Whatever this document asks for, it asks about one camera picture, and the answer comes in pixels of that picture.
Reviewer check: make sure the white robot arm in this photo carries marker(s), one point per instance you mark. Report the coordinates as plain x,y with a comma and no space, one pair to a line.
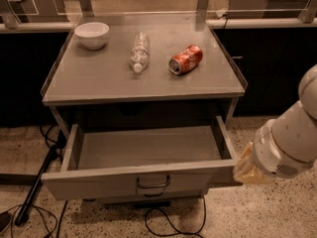
284,147

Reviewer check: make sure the black floor pole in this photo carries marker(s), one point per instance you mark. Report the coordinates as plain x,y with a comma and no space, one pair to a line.
53,154

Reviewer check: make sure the orange soda can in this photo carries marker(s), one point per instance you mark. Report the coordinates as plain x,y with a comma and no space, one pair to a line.
186,61

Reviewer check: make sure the grey drawer cabinet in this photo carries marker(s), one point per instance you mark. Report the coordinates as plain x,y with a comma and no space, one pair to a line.
145,115

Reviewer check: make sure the grey top drawer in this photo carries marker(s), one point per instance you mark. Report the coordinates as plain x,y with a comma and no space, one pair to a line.
142,165

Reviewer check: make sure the clear plastic water bottle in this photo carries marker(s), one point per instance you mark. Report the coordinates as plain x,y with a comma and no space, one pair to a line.
140,53

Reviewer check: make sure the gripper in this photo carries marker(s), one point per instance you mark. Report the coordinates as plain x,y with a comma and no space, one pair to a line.
266,156

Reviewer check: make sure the white ceramic bowl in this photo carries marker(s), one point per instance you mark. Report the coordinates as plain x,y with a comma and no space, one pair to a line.
93,35

